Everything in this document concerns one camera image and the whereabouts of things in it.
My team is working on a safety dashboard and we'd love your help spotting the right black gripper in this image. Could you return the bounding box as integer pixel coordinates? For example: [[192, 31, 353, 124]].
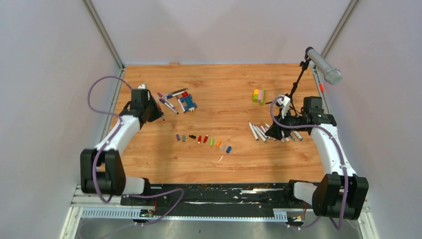
[[265, 108, 307, 140]]

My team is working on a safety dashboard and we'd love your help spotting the black capped pen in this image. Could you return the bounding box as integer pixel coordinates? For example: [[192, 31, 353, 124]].
[[260, 125, 270, 138]]

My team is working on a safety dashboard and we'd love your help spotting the white pen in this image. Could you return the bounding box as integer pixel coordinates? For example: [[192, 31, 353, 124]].
[[253, 125, 267, 142], [176, 96, 186, 113]]

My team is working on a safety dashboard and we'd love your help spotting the white pen body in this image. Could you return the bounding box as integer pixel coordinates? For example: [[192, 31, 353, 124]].
[[248, 121, 259, 141]]

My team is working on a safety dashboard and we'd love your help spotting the blue capped pen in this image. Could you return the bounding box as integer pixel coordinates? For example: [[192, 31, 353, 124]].
[[164, 88, 188, 99], [293, 130, 303, 141]]

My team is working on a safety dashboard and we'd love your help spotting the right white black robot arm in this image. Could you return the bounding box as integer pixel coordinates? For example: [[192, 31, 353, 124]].
[[265, 95, 369, 220]]

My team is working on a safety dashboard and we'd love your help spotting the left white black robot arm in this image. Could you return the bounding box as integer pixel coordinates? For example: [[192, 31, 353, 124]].
[[80, 84, 163, 206]]

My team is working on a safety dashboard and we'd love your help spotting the purple capped pen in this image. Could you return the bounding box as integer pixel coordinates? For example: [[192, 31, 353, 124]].
[[157, 92, 179, 114]]

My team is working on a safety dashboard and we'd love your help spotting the white pen by blocks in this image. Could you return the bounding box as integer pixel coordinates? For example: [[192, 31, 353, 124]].
[[176, 96, 186, 113]]

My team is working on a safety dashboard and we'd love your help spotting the blue red block toy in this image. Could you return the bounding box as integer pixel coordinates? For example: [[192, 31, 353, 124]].
[[179, 92, 197, 112]]

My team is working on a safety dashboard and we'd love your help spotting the colourful block stack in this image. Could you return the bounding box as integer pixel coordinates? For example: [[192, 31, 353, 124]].
[[252, 88, 265, 106]]

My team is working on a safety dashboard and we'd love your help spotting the black microphone stand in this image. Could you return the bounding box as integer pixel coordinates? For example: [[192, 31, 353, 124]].
[[283, 56, 311, 114]]

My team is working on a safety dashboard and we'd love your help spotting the silver microphone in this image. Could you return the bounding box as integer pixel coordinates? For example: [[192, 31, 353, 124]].
[[305, 47, 342, 85]]

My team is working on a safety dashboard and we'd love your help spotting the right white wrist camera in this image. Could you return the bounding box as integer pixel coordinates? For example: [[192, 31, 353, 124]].
[[276, 95, 291, 119]]

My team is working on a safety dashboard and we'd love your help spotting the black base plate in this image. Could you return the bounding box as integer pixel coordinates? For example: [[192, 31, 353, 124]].
[[120, 183, 312, 219]]

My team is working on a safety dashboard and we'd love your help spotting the slotted cable duct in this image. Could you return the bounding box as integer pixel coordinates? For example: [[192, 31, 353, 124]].
[[81, 207, 288, 222]]

